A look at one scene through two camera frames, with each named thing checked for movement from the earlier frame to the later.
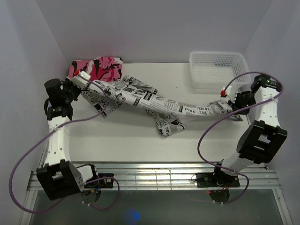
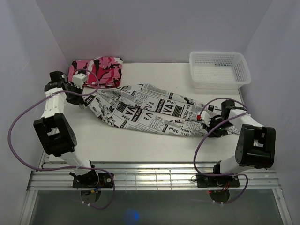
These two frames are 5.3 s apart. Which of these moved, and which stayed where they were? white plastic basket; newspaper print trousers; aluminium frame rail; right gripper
Moved: newspaper print trousers; right gripper
Stayed: white plastic basket; aluminium frame rail
